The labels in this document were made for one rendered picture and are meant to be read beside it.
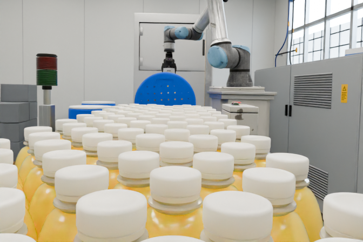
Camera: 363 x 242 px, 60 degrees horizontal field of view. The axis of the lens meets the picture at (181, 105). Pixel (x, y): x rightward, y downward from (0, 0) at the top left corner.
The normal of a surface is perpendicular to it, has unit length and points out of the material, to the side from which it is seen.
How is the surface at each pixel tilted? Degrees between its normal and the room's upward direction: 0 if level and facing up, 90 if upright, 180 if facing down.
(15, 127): 90
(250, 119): 90
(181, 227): 53
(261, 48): 90
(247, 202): 0
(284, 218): 29
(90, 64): 90
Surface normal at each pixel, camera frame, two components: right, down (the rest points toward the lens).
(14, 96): 0.11, 0.05
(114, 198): 0.02, -1.00
